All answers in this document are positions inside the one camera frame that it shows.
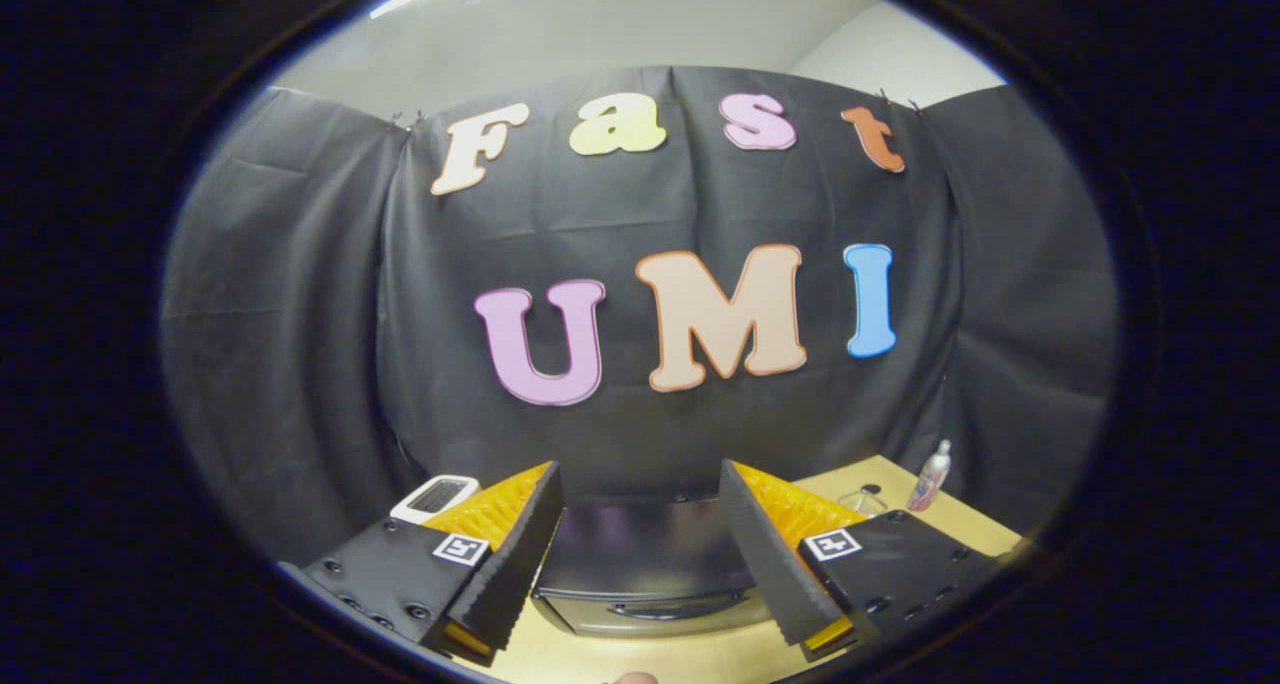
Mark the white rectangular device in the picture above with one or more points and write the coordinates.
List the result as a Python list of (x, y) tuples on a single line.
[(430, 499)]

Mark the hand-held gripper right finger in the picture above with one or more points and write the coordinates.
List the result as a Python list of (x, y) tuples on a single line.
[(768, 564)]

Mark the black toaster oven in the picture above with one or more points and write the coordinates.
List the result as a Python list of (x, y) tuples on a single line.
[(640, 554)]

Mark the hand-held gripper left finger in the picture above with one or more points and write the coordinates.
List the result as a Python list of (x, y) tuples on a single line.
[(515, 559)]

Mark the white bottle pink label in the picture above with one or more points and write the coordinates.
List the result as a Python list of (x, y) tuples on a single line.
[(930, 479)]

